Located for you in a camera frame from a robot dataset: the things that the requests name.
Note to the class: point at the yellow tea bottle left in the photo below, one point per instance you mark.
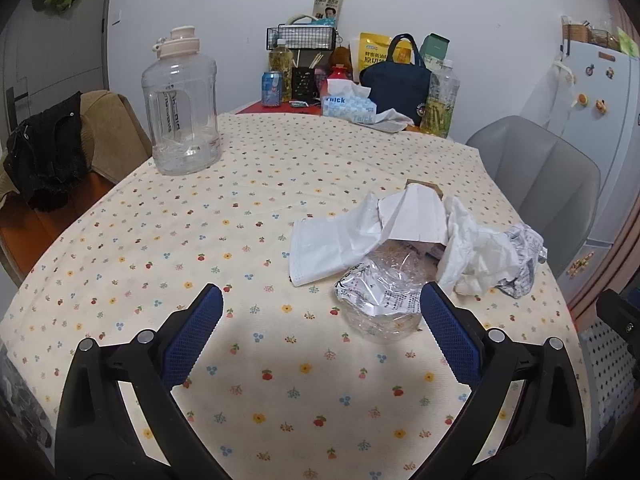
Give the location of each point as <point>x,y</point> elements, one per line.
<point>281,60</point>

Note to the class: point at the grey chair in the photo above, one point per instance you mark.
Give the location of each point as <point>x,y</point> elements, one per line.
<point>552,186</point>

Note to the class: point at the small brown cardboard box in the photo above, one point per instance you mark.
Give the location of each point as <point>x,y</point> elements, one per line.
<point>426,184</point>

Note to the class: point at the blue tissue pack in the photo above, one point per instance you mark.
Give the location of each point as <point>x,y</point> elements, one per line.
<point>349,101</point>

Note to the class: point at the white cloth on table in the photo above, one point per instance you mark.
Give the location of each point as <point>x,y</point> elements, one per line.
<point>390,121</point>

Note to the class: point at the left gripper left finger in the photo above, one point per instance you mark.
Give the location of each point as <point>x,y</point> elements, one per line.
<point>94,435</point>

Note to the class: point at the blue soda can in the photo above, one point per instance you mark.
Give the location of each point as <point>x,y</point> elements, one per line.
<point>271,88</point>

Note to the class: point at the floral cream tablecloth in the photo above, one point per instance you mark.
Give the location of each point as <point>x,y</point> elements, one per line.
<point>284,389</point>

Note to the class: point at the crushed clear plastic bottle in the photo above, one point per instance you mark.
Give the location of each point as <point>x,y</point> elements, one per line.
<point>380,296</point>

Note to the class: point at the yellow snack bag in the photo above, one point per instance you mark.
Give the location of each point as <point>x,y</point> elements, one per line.
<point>372,49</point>

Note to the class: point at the black garment on chair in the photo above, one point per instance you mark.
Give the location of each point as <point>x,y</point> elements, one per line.
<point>45,160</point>

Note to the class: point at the black pen holder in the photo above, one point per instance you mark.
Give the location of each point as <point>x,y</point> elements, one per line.
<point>304,87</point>

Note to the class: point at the black wire basket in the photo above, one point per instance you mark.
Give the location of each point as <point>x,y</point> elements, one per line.
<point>302,37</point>

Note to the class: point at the green carton box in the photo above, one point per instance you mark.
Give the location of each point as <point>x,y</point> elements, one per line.
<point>433,51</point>

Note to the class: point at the green tea bottle right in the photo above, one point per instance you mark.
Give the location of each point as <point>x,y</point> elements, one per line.
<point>439,105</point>

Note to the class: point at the white refrigerator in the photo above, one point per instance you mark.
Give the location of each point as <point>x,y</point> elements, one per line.
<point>590,98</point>

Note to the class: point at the wicker basket on fridge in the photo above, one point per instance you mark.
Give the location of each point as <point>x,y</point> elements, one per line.
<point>573,31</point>

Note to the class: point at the brown wooden chair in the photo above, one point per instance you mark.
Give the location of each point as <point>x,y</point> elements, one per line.
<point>114,144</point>

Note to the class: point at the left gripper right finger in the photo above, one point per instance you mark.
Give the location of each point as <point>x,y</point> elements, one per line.
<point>546,437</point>

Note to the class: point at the grey door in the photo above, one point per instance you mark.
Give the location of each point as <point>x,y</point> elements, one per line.
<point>47,57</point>

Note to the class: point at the white paper tissue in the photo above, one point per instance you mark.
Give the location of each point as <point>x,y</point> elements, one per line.
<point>475,257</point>

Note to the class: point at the large clear water jug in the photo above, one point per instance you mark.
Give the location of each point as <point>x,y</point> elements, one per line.
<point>180,102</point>

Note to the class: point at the navy blue lunch bag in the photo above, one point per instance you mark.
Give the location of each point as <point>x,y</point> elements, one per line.
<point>403,87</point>

